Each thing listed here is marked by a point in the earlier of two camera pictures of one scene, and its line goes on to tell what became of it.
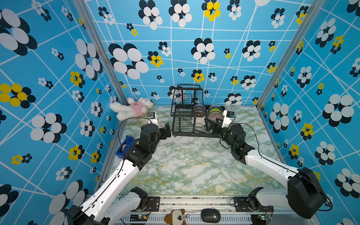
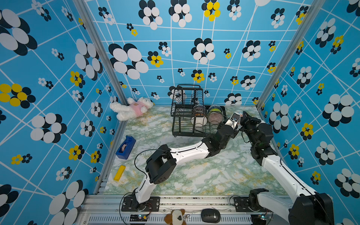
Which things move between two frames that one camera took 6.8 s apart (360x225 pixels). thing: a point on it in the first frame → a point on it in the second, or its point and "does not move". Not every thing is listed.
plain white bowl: [200, 121] does not move
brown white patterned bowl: [199, 110] does not move
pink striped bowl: [214, 115] does not move
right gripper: [214, 125] → [246, 122]
